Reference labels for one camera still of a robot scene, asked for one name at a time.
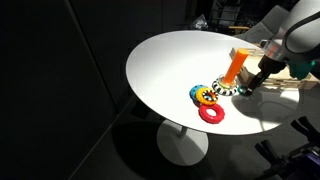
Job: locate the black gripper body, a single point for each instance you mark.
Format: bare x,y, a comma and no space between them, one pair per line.
269,66

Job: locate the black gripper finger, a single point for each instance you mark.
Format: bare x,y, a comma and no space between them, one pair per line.
263,76
252,85

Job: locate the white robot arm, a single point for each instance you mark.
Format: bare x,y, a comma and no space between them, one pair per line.
296,45

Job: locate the wooden tray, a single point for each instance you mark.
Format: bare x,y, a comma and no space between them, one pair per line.
280,80

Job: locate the grey lounge chair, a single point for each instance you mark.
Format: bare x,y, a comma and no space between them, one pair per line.
267,27

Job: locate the black stand with knobs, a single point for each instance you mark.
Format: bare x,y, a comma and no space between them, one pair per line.
302,163

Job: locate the orange ring holder post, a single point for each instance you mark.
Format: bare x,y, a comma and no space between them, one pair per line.
236,64

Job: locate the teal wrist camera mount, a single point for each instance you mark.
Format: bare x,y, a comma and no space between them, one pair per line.
300,70

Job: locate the white round pedestal table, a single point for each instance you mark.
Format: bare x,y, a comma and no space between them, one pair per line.
162,70

